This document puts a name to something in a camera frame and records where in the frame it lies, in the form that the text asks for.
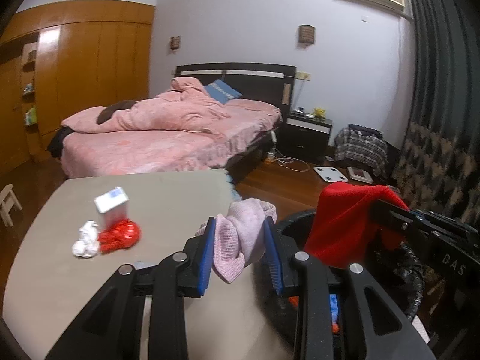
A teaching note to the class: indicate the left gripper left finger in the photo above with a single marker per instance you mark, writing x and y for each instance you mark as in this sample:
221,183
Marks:
183,274

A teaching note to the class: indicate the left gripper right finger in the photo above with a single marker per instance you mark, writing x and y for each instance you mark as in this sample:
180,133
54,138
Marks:
295,273

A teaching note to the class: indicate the red gloves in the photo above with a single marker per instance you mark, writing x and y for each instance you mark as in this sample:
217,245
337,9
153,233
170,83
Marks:
343,225

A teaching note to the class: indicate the pink sock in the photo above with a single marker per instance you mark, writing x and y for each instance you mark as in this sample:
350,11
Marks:
239,237

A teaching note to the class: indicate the dark patterned curtain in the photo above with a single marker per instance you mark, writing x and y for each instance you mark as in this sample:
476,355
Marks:
438,168

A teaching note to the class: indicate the red crumpled plastic bag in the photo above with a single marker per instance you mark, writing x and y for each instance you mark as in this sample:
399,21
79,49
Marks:
122,235

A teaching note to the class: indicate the white blue carton box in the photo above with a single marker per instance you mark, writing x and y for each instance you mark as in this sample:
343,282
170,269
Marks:
112,207

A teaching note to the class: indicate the white crumpled plastic bag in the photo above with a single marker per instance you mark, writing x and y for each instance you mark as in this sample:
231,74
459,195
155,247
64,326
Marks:
87,245

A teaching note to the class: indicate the white bathroom scale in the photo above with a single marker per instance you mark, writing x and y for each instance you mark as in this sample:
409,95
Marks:
330,174

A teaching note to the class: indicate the plaid clothing pile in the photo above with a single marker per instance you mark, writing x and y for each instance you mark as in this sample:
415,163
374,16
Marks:
363,146

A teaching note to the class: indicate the dark bedside nightstand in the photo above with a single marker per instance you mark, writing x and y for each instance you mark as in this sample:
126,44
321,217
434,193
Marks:
305,137

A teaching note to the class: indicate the bed with dark headboard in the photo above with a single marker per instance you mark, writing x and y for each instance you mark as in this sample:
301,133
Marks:
266,90

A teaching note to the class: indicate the yellow plush toy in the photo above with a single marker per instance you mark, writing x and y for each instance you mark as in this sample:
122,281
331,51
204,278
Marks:
319,113

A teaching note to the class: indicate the pink comforter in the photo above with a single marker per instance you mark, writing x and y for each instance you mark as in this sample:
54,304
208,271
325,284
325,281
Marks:
186,106

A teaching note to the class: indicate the black clothing on bed edge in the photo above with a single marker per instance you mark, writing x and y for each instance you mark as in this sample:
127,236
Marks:
56,144

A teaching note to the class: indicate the blue pillow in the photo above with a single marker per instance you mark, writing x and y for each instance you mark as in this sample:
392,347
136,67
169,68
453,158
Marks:
222,92

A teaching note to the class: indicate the small white wooden stool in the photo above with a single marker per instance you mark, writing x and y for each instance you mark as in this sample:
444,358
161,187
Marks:
8,200

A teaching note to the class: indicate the wooden wardrobe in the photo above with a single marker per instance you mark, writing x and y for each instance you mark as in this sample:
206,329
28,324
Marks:
62,57

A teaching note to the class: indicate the left wall lamp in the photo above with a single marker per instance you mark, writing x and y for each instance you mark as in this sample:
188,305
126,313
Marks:
175,43

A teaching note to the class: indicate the wall lamp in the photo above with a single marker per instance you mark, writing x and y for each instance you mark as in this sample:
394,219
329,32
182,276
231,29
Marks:
306,35
175,43

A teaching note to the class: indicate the right wall lamp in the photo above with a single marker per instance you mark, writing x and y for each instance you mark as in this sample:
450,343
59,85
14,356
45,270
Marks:
306,35

